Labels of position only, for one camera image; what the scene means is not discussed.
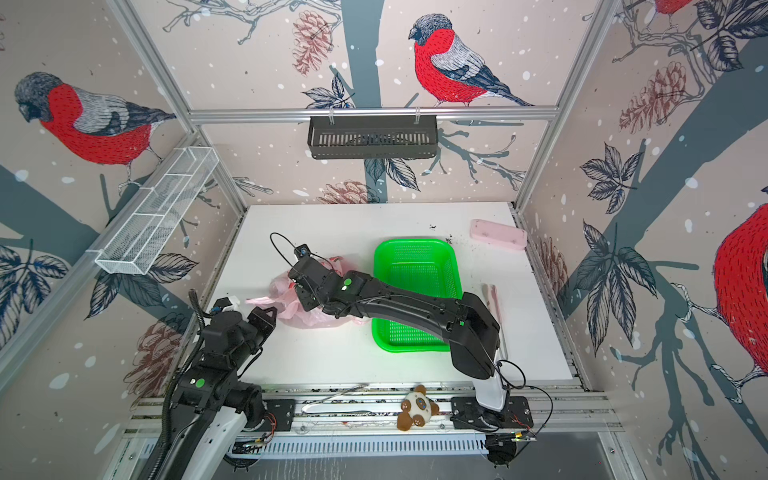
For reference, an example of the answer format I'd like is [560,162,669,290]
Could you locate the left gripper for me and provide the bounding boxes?
[231,303,278,370]

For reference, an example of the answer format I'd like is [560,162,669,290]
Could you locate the pink plastic bag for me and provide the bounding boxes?
[245,270,366,329]

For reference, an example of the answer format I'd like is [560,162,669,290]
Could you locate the green plastic basket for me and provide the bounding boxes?
[372,239,463,353]

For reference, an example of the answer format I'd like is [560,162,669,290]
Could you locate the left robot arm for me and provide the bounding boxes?
[138,307,278,479]

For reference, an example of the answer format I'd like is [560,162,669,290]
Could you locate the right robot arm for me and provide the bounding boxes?
[288,255,533,434]

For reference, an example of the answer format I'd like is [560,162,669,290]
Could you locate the plush panda toy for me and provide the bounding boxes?
[397,385,440,431]

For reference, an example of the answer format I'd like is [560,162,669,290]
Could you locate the pink rectangular box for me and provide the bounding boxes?
[469,219,527,251]

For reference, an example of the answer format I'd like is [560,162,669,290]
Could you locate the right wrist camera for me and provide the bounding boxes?
[294,244,312,260]

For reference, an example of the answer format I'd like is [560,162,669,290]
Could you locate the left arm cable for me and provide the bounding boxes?
[187,289,208,331]

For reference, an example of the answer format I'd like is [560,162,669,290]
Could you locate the white mesh wall shelf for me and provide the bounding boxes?
[95,146,219,275]

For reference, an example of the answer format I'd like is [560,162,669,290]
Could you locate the black hanging wire basket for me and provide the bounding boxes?
[307,115,439,160]

